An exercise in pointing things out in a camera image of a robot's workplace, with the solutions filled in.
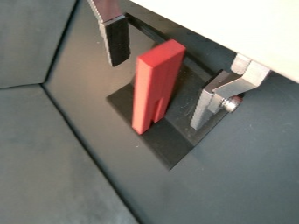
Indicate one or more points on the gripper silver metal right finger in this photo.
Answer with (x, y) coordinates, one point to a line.
(220, 94)

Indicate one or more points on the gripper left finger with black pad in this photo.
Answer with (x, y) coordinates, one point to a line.
(114, 29)

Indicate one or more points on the red double-square peg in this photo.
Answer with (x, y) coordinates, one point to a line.
(155, 74)

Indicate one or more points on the black curved holder stand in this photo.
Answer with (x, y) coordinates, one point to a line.
(172, 137)

